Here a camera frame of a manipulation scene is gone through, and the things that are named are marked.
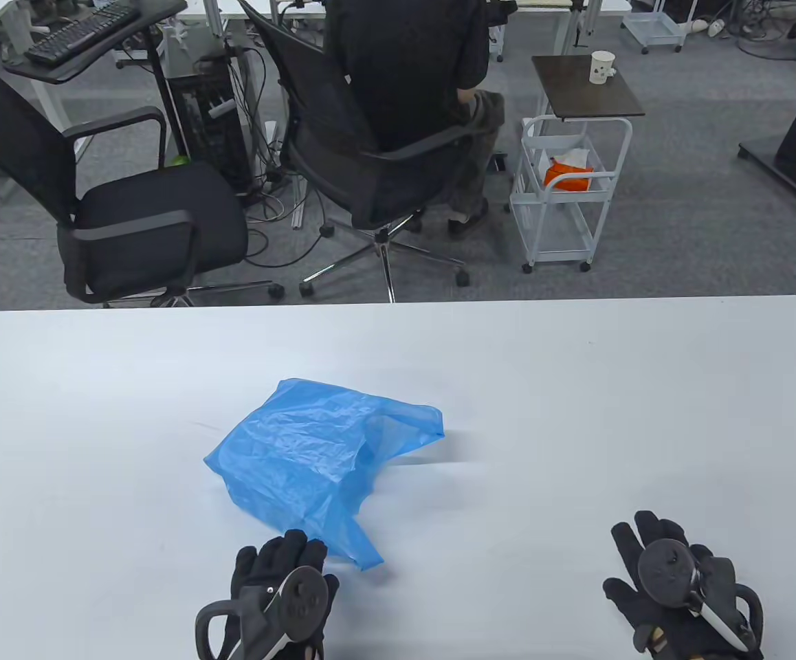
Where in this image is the person's right hand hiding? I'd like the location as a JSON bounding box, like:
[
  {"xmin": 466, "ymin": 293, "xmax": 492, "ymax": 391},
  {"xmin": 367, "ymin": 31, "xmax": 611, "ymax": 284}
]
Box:
[{"xmin": 603, "ymin": 511, "xmax": 763, "ymax": 660}]

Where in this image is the person's left hand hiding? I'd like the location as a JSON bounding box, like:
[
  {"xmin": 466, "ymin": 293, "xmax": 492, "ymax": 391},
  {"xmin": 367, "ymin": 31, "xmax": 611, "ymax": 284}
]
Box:
[{"xmin": 231, "ymin": 529, "xmax": 340, "ymax": 660}]

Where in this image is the blue plastic bag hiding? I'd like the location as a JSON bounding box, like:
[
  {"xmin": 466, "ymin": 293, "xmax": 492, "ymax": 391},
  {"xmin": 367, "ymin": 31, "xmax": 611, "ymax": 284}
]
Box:
[{"xmin": 203, "ymin": 378, "xmax": 445, "ymax": 571}]

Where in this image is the black right hand controller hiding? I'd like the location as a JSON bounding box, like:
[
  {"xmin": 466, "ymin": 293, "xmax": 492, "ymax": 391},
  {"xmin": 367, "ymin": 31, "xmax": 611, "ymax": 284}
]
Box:
[{"xmin": 635, "ymin": 540, "xmax": 764, "ymax": 654}]

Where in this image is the black empty office chair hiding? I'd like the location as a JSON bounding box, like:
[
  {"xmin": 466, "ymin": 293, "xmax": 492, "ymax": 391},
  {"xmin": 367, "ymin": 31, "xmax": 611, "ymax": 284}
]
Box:
[{"xmin": 0, "ymin": 45, "xmax": 285, "ymax": 308}]

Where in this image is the black mesh office chair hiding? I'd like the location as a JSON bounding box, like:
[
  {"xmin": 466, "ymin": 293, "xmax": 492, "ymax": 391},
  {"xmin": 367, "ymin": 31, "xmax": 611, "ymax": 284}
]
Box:
[{"xmin": 239, "ymin": 0, "xmax": 509, "ymax": 303}]

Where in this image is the black computer tower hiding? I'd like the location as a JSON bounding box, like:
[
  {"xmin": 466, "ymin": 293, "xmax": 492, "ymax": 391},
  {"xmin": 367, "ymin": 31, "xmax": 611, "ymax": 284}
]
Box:
[{"xmin": 164, "ymin": 65, "xmax": 254, "ymax": 197}]

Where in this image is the white rolling cart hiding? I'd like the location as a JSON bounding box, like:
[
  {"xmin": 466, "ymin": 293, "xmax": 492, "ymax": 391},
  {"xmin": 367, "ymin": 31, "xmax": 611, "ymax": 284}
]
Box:
[{"xmin": 508, "ymin": 115, "xmax": 634, "ymax": 274}]

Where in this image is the orange tissue pack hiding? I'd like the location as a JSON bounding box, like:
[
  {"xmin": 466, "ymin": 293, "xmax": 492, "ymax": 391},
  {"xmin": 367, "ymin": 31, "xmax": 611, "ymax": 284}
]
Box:
[{"xmin": 544, "ymin": 149, "xmax": 595, "ymax": 192}]

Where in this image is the dark brown side table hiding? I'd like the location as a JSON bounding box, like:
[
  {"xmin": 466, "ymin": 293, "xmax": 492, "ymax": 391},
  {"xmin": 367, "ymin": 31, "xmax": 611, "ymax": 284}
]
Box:
[{"xmin": 532, "ymin": 54, "xmax": 646, "ymax": 121}]

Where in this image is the black keyboard stand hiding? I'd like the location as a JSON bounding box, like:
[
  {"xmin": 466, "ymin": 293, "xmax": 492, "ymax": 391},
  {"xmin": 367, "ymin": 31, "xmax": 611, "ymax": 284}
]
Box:
[{"xmin": 5, "ymin": 0, "xmax": 189, "ymax": 169}]

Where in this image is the black keyboard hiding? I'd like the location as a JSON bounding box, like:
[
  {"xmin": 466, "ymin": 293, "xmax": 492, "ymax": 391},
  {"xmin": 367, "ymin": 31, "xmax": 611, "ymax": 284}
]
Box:
[{"xmin": 25, "ymin": 0, "xmax": 141, "ymax": 67}]

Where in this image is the black cable bundle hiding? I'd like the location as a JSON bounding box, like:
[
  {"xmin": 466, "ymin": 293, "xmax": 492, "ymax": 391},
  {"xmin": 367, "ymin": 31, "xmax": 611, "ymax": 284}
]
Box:
[{"xmin": 236, "ymin": 41, "xmax": 371, "ymax": 269}]

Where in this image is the white wire trolley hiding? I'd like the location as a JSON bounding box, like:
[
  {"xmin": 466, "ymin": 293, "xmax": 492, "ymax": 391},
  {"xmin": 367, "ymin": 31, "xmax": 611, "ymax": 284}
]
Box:
[{"xmin": 621, "ymin": 0, "xmax": 698, "ymax": 54}]

